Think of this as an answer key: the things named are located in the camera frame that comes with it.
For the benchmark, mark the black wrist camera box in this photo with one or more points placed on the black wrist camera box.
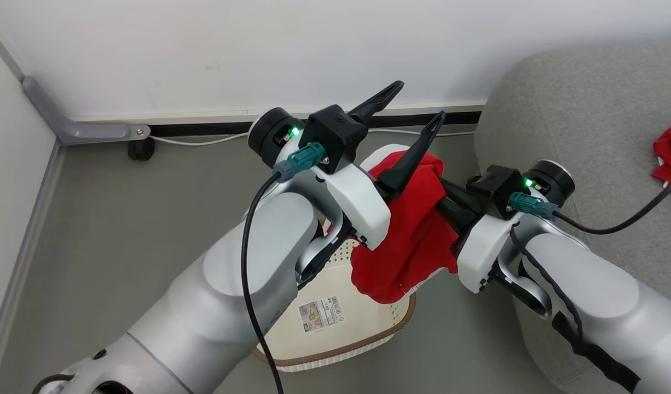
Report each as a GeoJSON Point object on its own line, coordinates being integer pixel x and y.
{"type": "Point", "coordinates": [333, 134]}
{"type": "Point", "coordinates": [499, 183]}

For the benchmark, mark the grey metal frame bracket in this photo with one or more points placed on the grey metal frame bracket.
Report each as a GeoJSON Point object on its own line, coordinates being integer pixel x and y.
{"type": "Point", "coordinates": [78, 130]}

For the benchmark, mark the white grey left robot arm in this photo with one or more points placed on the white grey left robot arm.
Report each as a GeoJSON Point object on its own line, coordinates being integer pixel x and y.
{"type": "Point", "coordinates": [231, 284]}

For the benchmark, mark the black baseboard strip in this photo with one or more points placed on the black baseboard strip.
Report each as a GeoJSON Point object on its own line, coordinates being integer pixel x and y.
{"type": "Point", "coordinates": [215, 129]}

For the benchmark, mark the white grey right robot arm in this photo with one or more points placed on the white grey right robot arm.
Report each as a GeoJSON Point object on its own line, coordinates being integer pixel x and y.
{"type": "Point", "coordinates": [614, 295]}

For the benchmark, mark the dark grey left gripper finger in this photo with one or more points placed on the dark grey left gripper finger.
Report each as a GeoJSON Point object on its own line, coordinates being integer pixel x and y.
{"type": "Point", "coordinates": [409, 161]}
{"type": "Point", "coordinates": [375, 104]}

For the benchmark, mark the grey panel bottom rail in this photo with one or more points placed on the grey panel bottom rail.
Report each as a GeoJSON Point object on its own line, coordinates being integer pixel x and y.
{"type": "Point", "coordinates": [26, 246]}

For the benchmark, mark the grey fabric sofa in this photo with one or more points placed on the grey fabric sofa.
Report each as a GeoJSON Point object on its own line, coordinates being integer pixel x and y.
{"type": "Point", "coordinates": [587, 109]}

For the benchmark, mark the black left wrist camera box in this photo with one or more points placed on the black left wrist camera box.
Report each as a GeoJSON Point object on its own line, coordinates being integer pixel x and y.
{"type": "Point", "coordinates": [333, 134]}

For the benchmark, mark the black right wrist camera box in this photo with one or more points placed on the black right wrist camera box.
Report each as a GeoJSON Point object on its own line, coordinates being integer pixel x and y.
{"type": "Point", "coordinates": [499, 183]}

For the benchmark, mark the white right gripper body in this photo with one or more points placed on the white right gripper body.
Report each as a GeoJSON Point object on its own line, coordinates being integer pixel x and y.
{"type": "Point", "coordinates": [478, 254]}

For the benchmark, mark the cream perforated laundry basket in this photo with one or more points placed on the cream perforated laundry basket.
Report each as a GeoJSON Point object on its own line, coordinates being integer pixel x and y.
{"type": "Point", "coordinates": [341, 334]}

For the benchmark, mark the paper basket label sticker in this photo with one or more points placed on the paper basket label sticker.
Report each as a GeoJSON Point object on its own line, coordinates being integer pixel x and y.
{"type": "Point", "coordinates": [320, 313]}

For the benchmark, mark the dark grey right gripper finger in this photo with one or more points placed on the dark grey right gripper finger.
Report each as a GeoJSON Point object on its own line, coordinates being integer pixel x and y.
{"type": "Point", "coordinates": [461, 198]}
{"type": "Point", "coordinates": [460, 219]}

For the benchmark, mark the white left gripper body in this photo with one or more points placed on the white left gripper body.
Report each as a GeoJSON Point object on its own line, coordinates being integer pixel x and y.
{"type": "Point", "coordinates": [363, 205]}

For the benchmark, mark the black caster wheel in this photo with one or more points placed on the black caster wheel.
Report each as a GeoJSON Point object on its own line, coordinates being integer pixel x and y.
{"type": "Point", "coordinates": [141, 149]}

